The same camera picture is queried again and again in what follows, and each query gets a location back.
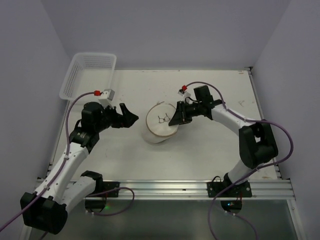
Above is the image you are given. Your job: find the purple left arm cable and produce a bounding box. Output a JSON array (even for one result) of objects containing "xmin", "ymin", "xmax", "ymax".
[{"xmin": 0, "ymin": 90, "xmax": 136, "ymax": 233}]

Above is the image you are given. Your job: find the white plastic basket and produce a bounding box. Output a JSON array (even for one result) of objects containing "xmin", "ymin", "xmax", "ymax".
[{"xmin": 59, "ymin": 52, "xmax": 117, "ymax": 101}]

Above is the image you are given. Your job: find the aluminium rail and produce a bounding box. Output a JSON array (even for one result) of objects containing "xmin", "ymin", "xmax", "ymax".
[
  {"xmin": 34, "ymin": 177, "xmax": 294, "ymax": 201},
  {"xmin": 246, "ymin": 66, "xmax": 286, "ymax": 180}
]

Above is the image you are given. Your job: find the aluminium right side rail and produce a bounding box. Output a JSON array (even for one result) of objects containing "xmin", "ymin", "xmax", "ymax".
[{"xmin": 246, "ymin": 66, "xmax": 286, "ymax": 180}]

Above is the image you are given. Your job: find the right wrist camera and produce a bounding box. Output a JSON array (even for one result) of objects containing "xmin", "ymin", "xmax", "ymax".
[{"xmin": 177, "ymin": 85, "xmax": 191, "ymax": 99}]

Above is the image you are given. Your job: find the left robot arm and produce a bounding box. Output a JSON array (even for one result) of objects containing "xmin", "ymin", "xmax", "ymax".
[{"xmin": 20, "ymin": 102, "xmax": 139, "ymax": 235}]

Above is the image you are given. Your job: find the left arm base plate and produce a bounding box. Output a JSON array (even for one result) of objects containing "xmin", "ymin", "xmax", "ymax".
[{"xmin": 87, "ymin": 181, "xmax": 120, "ymax": 198}]

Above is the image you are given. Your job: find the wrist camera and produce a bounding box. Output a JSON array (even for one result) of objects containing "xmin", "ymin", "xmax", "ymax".
[
  {"xmin": 177, "ymin": 85, "xmax": 191, "ymax": 99},
  {"xmin": 98, "ymin": 88, "xmax": 115, "ymax": 109}
]

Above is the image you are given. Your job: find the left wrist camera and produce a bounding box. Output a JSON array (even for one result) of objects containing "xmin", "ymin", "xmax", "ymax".
[{"xmin": 98, "ymin": 88, "xmax": 115, "ymax": 109}]

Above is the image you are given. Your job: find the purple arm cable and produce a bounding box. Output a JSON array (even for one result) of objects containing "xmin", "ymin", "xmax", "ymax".
[
  {"xmin": 0, "ymin": 90, "xmax": 136, "ymax": 233},
  {"xmin": 186, "ymin": 81, "xmax": 295, "ymax": 240}
]

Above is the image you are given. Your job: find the aluminium front rail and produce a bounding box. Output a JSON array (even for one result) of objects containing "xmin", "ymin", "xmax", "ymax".
[{"xmin": 34, "ymin": 177, "xmax": 294, "ymax": 201}]

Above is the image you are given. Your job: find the white mesh laundry bag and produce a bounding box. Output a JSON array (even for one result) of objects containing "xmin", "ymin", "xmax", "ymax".
[{"xmin": 141, "ymin": 101, "xmax": 179, "ymax": 145}]

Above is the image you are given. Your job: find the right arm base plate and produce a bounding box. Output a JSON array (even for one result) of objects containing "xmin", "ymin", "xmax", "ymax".
[{"xmin": 206, "ymin": 181, "xmax": 253, "ymax": 198}]

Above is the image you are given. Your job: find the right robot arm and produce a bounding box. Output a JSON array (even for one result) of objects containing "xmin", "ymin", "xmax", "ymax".
[{"xmin": 168, "ymin": 85, "xmax": 279, "ymax": 193}]

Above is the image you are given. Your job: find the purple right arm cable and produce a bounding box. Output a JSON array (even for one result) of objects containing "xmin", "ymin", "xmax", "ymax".
[{"xmin": 186, "ymin": 81, "xmax": 295, "ymax": 240}]

